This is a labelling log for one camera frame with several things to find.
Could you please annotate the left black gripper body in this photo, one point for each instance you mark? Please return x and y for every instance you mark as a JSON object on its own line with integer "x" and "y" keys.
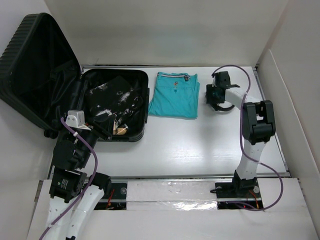
{"x": 99, "y": 130}

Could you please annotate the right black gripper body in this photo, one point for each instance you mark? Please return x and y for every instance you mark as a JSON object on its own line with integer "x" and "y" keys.
{"x": 211, "y": 95}

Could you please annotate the gold makeup brush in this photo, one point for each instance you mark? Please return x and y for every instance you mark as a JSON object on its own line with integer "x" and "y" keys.
{"x": 115, "y": 127}

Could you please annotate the round beige powder compact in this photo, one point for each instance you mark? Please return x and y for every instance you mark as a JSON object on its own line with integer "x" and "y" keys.
{"x": 121, "y": 131}

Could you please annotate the black white tie-dye shirt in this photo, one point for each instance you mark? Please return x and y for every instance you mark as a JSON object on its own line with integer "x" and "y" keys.
{"x": 115, "y": 97}

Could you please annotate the turquoise shorts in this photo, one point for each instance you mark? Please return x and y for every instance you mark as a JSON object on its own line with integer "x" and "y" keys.
{"x": 176, "y": 95}

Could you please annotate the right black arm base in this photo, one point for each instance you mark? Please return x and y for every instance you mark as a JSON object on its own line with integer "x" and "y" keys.
{"x": 228, "y": 199}

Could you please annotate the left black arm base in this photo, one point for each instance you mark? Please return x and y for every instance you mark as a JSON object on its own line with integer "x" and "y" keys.
{"x": 115, "y": 199}

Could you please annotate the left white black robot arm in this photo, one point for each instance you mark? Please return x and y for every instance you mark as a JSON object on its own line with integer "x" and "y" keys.
{"x": 76, "y": 185}

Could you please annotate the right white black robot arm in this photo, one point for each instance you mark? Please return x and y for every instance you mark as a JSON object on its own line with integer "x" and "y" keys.
{"x": 257, "y": 126}

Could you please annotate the black hard-shell suitcase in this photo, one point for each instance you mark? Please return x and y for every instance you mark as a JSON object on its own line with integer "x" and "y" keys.
{"x": 41, "y": 78}

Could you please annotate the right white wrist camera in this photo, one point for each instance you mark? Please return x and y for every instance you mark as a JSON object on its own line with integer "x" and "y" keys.
{"x": 221, "y": 79}

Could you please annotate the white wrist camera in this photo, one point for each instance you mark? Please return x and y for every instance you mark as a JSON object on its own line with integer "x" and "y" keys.
{"x": 221, "y": 79}
{"x": 76, "y": 119}

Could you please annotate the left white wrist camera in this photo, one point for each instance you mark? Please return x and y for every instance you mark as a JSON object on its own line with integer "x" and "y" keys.
{"x": 76, "y": 119}

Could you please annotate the silver aluminium rail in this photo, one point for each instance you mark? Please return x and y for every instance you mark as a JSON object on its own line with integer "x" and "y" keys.
{"x": 188, "y": 177}

